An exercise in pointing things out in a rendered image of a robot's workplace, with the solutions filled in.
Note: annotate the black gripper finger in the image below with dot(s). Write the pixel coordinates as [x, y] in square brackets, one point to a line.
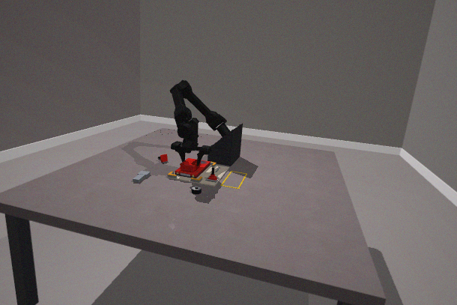
[182, 155]
[199, 158]

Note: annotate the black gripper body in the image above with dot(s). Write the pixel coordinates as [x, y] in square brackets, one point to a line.
[202, 150]

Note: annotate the black toy tyre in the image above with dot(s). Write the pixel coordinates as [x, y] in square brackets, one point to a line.
[196, 190]

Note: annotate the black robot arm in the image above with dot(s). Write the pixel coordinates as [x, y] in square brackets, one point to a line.
[187, 127]

